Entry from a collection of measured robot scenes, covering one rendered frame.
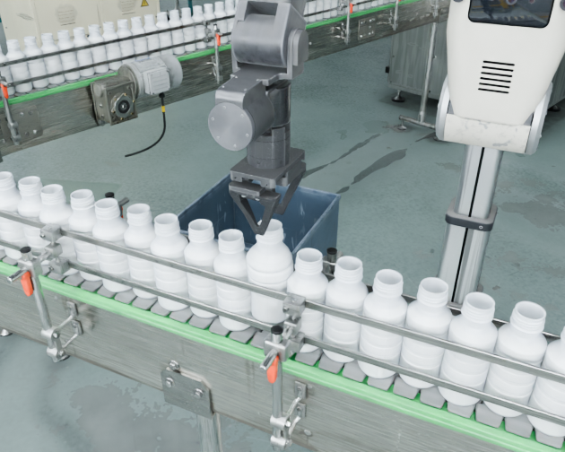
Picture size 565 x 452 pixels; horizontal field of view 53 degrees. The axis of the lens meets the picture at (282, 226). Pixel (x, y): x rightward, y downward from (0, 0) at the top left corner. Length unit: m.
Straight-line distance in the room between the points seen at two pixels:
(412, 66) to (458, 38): 3.58
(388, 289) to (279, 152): 0.23
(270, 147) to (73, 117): 1.55
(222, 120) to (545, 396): 0.53
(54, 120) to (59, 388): 0.98
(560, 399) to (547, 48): 0.67
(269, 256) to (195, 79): 1.75
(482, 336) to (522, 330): 0.05
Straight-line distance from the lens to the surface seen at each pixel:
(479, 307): 0.79
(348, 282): 0.79
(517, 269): 2.98
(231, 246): 0.84
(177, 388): 1.06
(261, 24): 0.69
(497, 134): 1.27
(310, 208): 1.46
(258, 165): 0.73
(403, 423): 0.87
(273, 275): 0.82
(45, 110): 2.16
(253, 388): 0.95
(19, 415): 2.31
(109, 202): 0.99
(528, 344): 0.78
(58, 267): 1.06
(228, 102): 0.64
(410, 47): 4.78
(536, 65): 1.22
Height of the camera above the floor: 1.62
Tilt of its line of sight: 32 degrees down
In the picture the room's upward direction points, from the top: straight up
